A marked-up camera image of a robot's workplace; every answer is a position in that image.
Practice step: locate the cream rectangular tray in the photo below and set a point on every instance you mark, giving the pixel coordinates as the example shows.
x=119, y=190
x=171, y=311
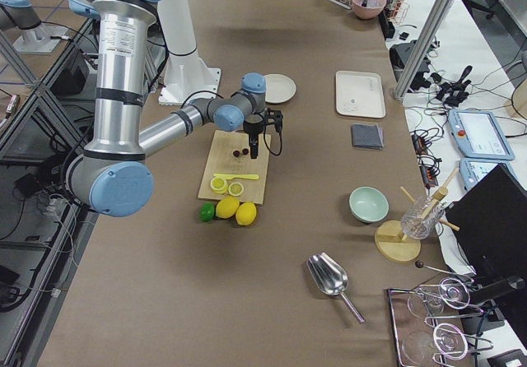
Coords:
x=359, y=94

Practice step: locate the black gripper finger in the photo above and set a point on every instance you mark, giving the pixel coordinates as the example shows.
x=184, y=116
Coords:
x=254, y=148

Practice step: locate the blue teach pendant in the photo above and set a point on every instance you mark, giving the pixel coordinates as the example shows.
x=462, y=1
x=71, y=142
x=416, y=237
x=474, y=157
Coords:
x=472, y=170
x=478, y=135

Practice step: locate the wooden cup stand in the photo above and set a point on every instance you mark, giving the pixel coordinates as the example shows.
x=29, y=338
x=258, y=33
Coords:
x=394, y=244

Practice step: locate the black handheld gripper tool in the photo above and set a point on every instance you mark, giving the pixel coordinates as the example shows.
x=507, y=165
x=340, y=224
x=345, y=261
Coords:
x=454, y=93

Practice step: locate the bamboo cutting board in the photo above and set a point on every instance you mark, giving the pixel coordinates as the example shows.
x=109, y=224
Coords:
x=221, y=161

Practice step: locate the metal ice scoop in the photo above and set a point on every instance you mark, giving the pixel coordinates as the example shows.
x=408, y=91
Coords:
x=331, y=279

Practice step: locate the clear crystal glass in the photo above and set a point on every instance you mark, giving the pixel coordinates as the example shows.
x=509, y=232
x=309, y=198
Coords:
x=421, y=218

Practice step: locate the yellow lemon middle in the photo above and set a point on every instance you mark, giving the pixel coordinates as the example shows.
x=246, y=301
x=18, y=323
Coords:
x=227, y=207

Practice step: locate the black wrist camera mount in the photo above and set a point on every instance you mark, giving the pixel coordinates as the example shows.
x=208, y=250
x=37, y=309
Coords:
x=273, y=117

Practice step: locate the pink bowl with ice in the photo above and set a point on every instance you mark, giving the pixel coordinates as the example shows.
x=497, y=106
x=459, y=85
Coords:
x=371, y=10

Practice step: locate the thin lemon slice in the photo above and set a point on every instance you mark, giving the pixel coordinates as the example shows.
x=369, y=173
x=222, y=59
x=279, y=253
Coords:
x=235, y=189

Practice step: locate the yellow lemon right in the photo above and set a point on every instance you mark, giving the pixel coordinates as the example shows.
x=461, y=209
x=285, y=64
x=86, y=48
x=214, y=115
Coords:
x=246, y=213

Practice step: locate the wire glass rack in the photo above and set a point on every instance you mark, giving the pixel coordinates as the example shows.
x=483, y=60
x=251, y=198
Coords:
x=425, y=326

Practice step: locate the yellow lemon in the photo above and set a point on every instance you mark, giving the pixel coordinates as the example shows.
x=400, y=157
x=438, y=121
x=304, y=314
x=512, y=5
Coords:
x=246, y=213
x=227, y=207

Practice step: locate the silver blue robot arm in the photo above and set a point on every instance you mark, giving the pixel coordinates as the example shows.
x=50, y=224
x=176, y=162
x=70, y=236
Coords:
x=18, y=14
x=111, y=175

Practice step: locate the blue teach pendant upper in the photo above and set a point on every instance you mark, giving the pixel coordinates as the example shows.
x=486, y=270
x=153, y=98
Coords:
x=478, y=135

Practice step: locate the black monitor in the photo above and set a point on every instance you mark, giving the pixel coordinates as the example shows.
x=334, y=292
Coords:
x=491, y=218

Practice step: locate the blue teach pendant lower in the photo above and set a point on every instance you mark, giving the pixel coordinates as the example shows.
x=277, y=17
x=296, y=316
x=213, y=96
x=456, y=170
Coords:
x=472, y=170

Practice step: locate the lemon half slice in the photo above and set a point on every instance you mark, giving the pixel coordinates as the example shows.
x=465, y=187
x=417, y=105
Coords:
x=218, y=185

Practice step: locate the yellow plastic knife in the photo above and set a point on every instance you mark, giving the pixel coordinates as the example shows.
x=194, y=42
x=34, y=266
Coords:
x=236, y=176

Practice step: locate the green lime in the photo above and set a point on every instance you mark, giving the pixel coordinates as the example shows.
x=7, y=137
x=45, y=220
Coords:
x=207, y=212

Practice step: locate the mint green bowl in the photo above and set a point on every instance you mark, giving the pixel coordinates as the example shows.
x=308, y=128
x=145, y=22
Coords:
x=368, y=204

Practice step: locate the grey folded cloth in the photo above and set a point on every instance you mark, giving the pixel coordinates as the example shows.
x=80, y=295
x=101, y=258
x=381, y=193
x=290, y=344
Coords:
x=367, y=136

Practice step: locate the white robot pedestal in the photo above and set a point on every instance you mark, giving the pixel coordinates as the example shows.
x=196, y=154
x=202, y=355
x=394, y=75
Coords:
x=186, y=74

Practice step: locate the aluminium frame post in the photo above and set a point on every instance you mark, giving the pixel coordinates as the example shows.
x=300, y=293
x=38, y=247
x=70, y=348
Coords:
x=437, y=14

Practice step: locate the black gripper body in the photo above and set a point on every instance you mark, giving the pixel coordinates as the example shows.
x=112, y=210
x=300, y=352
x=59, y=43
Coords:
x=251, y=127

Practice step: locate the beige round plate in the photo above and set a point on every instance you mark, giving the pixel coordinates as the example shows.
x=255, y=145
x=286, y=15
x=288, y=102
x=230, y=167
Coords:
x=280, y=88

